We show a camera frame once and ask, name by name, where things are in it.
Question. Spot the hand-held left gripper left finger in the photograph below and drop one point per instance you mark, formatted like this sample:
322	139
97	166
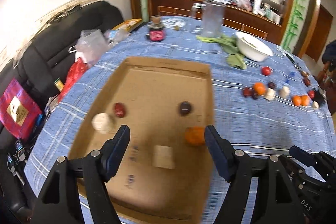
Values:
118	153

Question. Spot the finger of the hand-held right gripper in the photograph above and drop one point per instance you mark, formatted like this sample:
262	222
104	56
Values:
328	163
302	154

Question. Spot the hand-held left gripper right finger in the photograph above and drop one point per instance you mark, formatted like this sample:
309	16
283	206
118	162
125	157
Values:
218	153

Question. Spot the porous white sugarcane chunk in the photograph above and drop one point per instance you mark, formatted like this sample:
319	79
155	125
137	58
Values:
164	157

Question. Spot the dark purple plum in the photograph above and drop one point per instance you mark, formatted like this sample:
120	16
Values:
185	108

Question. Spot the short white sugarcane chunk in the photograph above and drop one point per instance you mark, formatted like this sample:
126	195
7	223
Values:
270	94

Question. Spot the dark red date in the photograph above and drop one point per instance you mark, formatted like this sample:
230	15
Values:
271	85

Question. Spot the shallow cardboard box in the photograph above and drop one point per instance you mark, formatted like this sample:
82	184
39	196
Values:
157	82

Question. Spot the blue plaid tablecloth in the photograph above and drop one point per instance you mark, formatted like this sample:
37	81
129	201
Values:
262	129

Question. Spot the tiny white sugarcane chunk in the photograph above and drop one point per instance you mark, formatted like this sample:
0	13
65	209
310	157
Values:
316	104

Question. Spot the small red tomato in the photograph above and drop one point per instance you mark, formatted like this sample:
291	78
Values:
311	94

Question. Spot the blue pen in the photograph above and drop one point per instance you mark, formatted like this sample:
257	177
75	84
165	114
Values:
290	74

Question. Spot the red plastic bag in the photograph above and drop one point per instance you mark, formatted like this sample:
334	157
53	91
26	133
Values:
74	74

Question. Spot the black keys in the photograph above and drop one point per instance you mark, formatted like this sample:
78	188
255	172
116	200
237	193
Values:
292	60

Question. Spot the green leafy vegetable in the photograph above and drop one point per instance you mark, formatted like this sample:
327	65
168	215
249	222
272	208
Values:
232	49

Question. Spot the dark hanging clothes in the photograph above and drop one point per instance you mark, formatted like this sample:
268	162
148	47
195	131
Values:
330	53

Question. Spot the crumpled clear plastic bag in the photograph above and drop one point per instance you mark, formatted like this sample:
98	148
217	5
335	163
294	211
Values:
89	47

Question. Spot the red gift bag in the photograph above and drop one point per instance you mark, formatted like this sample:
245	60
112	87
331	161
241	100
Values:
15	108

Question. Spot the white bowl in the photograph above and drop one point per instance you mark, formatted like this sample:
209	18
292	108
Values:
253	47

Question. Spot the small clear plastic packet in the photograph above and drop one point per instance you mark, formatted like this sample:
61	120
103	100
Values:
116	35

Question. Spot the red label jar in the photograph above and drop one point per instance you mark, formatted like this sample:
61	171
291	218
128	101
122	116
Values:
157	33

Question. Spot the brown wooden door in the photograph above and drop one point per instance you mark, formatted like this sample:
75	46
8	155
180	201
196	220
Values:
319	29

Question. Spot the yellow packet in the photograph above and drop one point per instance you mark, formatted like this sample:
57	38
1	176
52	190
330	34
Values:
128	24

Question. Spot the wooden chair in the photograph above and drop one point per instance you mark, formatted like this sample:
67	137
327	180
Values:
173	10
252	28

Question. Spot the black sofa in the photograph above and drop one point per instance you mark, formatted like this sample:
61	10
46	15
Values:
52	37

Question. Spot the clear plastic pitcher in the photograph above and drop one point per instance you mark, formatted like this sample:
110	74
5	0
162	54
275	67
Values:
213	19

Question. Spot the wooden counter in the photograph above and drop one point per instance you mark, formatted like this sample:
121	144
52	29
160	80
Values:
236	14

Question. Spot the white carton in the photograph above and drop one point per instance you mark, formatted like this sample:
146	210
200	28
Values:
258	3

